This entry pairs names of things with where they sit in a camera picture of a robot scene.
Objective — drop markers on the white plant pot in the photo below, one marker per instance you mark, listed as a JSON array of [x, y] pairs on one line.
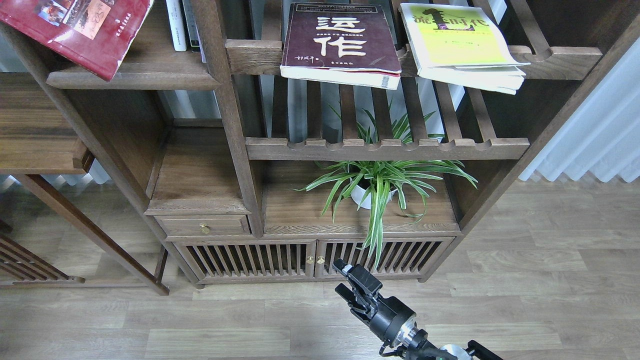
[[372, 192]]

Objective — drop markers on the white upright book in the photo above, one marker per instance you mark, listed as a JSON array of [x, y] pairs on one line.
[[176, 24]]

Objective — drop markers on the red cover book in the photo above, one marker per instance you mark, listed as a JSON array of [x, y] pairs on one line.
[[95, 34]]

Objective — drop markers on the brass cabinet door knobs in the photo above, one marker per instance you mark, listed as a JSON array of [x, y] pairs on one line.
[[315, 259]]

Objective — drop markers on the white curtain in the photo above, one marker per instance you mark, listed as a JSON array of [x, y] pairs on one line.
[[601, 139]]

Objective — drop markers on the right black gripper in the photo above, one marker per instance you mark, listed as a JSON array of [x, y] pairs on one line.
[[388, 318]]

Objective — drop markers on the dark upright book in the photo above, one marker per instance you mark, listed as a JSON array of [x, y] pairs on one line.
[[191, 26]]

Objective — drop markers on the dark wooden bookshelf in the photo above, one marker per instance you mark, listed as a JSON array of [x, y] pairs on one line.
[[224, 143]]

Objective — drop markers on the dark red book white characters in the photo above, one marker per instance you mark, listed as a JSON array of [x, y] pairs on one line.
[[340, 43]]

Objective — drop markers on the wooden side furniture left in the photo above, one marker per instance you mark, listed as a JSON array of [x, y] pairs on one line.
[[36, 142]]

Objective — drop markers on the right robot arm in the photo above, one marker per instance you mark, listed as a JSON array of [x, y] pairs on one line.
[[417, 347]]

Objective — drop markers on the green spider plant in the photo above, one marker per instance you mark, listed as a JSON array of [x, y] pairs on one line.
[[403, 173]]

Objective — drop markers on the yellow green cover book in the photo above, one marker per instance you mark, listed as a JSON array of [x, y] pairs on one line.
[[460, 45]]

